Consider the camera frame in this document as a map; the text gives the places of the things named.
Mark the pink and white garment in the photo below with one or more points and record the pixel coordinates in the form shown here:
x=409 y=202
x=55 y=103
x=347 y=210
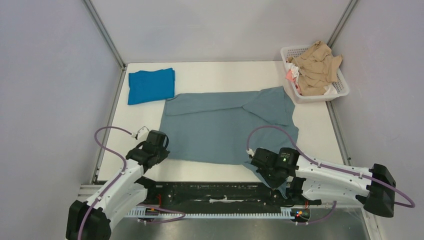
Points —
x=291 y=78

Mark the folded bright blue t-shirt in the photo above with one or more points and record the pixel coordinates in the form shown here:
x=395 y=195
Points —
x=150 y=86

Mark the grey-blue t-shirt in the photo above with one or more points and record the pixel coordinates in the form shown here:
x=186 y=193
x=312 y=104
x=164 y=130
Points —
x=219 y=127

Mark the aluminium frame rail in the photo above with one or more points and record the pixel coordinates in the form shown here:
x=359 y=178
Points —
x=342 y=22
x=104 y=32

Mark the white slotted cable duct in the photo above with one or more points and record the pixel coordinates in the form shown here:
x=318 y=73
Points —
x=142 y=212

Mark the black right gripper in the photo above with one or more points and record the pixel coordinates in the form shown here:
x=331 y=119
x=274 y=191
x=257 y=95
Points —
x=274 y=175

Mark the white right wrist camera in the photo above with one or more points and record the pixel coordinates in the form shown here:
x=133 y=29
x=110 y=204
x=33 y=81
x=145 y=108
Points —
x=250 y=152

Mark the white plastic laundry basket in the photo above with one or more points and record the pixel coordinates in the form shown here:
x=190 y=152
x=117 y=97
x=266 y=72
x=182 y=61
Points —
x=340 y=87

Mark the aluminium frame rail right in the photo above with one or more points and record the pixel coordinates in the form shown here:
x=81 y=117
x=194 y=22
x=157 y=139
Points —
x=342 y=22

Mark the beige t-shirt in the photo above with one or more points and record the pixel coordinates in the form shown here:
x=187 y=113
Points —
x=316 y=69

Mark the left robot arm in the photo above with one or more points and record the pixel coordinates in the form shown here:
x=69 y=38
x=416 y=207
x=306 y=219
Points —
x=97 y=216

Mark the aluminium frame rail left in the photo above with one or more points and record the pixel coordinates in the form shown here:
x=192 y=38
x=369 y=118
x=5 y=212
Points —
x=104 y=32

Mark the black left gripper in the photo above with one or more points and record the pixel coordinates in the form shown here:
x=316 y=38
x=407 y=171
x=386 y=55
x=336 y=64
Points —
x=164 y=154

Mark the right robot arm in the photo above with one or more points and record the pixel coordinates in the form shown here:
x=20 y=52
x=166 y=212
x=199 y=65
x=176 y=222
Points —
x=317 y=181

